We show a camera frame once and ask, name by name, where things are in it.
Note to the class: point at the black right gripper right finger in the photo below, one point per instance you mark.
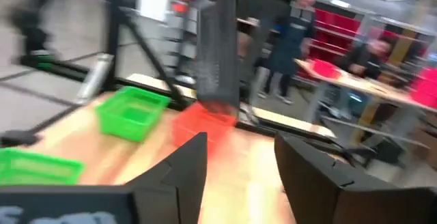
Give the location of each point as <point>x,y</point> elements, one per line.
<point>317,190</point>

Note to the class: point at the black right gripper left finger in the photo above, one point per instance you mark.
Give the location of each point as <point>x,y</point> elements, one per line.
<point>177,190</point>

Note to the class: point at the orange plastic basket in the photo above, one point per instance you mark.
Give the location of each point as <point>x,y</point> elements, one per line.
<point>201,125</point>

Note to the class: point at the green plastic basket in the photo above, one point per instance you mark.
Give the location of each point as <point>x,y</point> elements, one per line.
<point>37,167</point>
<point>131,113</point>

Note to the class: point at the black plastic basket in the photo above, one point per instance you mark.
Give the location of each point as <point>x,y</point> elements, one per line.
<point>218,53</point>

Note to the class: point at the wooden table with metal legs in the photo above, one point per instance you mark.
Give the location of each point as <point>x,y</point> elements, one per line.
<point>368,85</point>

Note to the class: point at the red bin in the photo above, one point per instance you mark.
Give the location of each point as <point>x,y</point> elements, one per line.
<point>326,69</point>

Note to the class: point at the grey metal tube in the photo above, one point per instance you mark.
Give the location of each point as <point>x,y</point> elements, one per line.
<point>94,80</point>

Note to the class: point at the seated person at table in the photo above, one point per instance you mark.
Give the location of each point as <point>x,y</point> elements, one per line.
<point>365,60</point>

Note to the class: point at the standing person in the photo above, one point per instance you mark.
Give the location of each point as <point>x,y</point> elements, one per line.
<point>290,36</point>

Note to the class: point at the red storage rack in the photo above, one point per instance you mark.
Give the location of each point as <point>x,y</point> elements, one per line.
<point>336,29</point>

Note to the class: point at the black aluminium table frame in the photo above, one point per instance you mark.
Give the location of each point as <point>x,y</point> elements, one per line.
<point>112,29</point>

